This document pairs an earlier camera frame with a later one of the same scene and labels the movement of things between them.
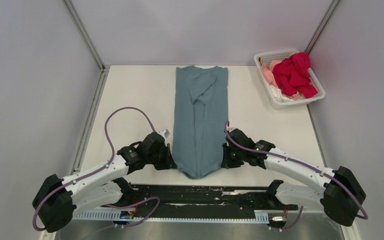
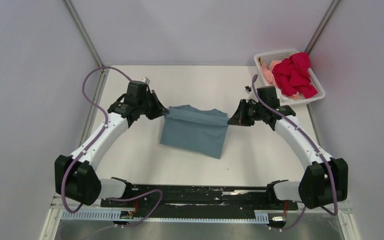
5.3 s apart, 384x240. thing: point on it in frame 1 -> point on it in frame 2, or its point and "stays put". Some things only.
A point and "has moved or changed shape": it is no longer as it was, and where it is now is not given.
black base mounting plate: [205, 197] stays put
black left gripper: [168, 162] -> [159, 110]
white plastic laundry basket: [269, 57] stays put
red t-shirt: [293, 75] stays put
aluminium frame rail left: [104, 71] stays put
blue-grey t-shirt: [201, 116] has moved or changed shape
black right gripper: [227, 163] -> [239, 118]
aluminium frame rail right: [331, 10] stays put
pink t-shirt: [267, 71] stays put
